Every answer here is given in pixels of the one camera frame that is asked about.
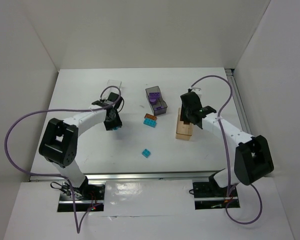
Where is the purple oval lego piece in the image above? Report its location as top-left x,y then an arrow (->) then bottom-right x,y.
148,97 -> 159,106

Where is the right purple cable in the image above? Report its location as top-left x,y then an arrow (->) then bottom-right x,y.
188,75 -> 263,225

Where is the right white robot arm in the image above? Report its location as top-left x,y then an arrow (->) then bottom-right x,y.
180,90 -> 274,188

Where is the small teal lego brick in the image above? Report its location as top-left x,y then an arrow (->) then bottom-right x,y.
141,149 -> 151,158

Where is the aluminium front rail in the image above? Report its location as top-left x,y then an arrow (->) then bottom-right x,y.
28,170 -> 217,183

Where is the orange lego brick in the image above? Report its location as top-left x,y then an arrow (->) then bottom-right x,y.
144,113 -> 157,121

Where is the aluminium side rail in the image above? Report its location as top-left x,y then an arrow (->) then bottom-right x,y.
224,67 -> 266,178

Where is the clear plastic container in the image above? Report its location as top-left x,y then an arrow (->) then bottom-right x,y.
105,79 -> 122,99

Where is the teal long lego brick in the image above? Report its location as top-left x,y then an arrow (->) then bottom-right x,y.
143,118 -> 157,128

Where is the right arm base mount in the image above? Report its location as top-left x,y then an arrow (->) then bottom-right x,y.
188,182 -> 240,210

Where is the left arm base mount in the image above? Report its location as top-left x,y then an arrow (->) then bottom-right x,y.
50,181 -> 105,213

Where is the purple tall lego brick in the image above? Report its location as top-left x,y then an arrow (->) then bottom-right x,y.
155,106 -> 163,111

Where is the dark smoky plastic container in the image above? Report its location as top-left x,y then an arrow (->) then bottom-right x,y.
145,86 -> 168,117

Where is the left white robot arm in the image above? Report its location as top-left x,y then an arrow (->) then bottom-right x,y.
38,92 -> 125,195

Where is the orange translucent plastic container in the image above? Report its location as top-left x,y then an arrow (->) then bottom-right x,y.
175,108 -> 193,141

